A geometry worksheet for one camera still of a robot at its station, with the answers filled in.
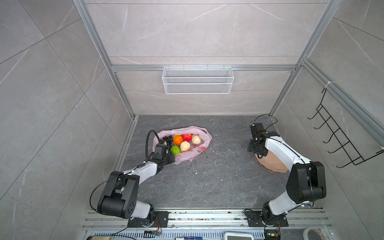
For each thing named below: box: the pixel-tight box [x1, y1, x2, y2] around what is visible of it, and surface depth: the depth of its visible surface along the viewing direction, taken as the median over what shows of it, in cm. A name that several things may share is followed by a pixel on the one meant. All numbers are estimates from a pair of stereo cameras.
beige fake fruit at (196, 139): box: [191, 134, 201, 145], surface depth 101 cm
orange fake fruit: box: [173, 134, 184, 146], surface depth 102 cm
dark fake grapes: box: [162, 135, 173, 148], surface depth 103 cm
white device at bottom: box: [224, 232, 254, 240], surface depth 67 cm
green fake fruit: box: [170, 145, 181, 156], surface depth 95 cm
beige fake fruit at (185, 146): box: [180, 141, 191, 152], surface depth 97 cm
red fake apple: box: [182, 133, 192, 143], surface depth 102 cm
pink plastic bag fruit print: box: [152, 126, 213, 165], surface depth 97 cm
